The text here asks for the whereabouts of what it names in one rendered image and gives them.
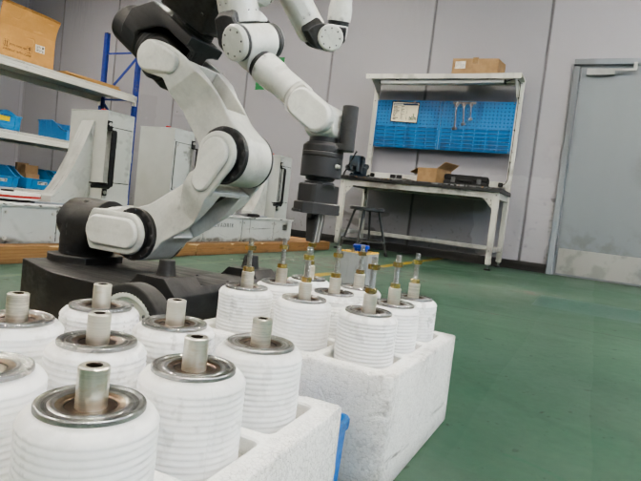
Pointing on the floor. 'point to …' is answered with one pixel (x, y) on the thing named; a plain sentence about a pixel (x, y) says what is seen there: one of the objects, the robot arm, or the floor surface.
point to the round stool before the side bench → (368, 227)
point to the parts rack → (17, 69)
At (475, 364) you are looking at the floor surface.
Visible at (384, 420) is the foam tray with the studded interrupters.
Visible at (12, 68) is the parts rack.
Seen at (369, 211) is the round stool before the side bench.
